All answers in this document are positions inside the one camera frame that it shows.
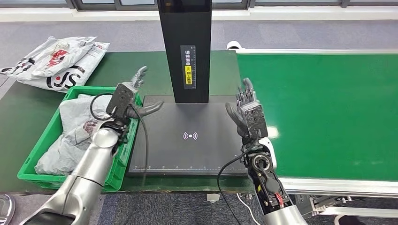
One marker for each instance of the white clip under table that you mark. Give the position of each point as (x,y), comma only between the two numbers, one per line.
(213,197)

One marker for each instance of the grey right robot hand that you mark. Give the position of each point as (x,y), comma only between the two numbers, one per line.
(247,93)

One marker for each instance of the green plastic crate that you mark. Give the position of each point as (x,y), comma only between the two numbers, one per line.
(46,139)

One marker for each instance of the black yellow label sticker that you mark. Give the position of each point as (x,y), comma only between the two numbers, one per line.
(188,66)

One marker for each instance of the black inbound scanner machine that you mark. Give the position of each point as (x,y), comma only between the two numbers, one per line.
(185,31)

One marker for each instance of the plain grey parcel bag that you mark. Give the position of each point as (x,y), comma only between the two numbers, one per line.
(76,115)

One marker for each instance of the long grey parcel red print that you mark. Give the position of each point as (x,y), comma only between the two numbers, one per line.
(59,155)

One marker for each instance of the black right wrist camera plate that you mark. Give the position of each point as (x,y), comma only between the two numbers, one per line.
(254,119)

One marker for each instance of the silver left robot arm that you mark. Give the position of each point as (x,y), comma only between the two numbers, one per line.
(84,174)

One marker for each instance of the white conveyor end roller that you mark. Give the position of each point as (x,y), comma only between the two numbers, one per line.
(234,45)

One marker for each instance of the white parcel bag red print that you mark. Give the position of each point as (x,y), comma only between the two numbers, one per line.
(56,57)

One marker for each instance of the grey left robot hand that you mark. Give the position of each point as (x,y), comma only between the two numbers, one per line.
(146,109)

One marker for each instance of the aluminium conveyor frame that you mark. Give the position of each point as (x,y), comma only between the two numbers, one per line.
(311,51)

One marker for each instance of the black wrist camera plate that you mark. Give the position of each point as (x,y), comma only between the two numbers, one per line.
(119,99)
(254,119)

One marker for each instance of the white parcel bag black letters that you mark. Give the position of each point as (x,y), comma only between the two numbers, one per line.
(84,68)

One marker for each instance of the shiny metal foot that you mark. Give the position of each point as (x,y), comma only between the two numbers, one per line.
(6,209)

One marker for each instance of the green conveyor belt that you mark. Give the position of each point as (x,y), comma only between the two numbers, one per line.
(311,108)

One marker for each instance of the black left wrist camera plate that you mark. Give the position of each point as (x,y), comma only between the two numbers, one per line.
(119,99)

